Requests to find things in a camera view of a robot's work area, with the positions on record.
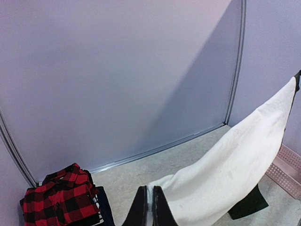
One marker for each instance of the white cloth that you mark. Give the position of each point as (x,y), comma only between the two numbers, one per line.
(200,194)

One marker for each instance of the right aluminium corner post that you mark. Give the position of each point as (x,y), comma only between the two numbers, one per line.
(235,77)

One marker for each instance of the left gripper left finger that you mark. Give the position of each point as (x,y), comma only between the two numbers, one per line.
(137,215)

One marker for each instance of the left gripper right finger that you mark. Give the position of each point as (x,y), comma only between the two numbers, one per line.
(162,215)

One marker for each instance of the red black plaid shirt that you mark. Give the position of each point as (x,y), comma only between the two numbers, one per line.
(65,198)

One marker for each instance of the folded navy blue garment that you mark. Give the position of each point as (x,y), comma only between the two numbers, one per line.
(105,208)

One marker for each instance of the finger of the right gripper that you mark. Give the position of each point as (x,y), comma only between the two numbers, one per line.
(297,79)

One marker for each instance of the aluminium corner post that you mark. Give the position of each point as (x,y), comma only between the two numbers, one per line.
(235,77)
(15,154)

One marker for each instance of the left aluminium corner post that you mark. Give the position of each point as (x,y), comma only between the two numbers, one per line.
(15,154)

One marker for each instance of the pink plastic laundry basket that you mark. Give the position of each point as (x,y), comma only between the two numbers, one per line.
(286,171)

